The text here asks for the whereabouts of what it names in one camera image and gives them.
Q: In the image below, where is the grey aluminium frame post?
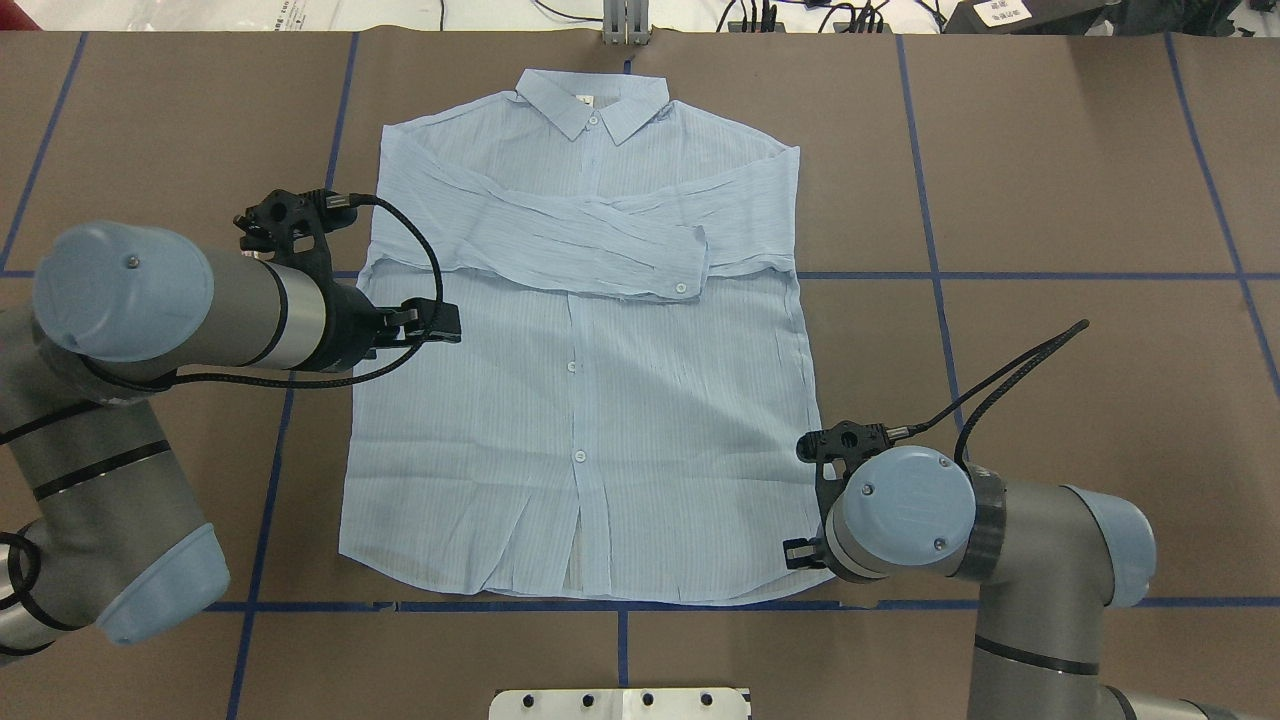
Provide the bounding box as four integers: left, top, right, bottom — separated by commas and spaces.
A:
602, 0, 652, 46

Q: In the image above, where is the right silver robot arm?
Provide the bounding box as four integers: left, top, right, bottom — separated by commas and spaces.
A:
783, 432, 1242, 719

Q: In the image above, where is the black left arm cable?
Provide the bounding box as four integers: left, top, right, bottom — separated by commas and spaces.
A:
79, 192, 447, 391

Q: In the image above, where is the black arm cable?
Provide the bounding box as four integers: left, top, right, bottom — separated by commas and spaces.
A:
79, 192, 447, 391
886, 318, 1091, 471

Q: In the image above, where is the light blue button shirt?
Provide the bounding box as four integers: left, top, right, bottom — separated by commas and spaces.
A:
337, 69, 831, 606

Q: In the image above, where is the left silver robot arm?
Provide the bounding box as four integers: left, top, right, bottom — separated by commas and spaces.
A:
3, 222, 461, 665

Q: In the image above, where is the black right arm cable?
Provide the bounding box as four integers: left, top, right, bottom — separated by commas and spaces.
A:
886, 318, 1091, 471

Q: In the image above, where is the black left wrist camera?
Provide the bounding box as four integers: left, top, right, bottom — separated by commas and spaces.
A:
233, 188, 358, 264

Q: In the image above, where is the black label box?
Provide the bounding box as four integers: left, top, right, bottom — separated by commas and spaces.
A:
941, 1, 1116, 36

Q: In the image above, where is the white camera column base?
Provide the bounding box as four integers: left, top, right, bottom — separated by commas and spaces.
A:
488, 687, 754, 719

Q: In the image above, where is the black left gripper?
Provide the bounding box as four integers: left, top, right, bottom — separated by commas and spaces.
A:
317, 284, 462, 373

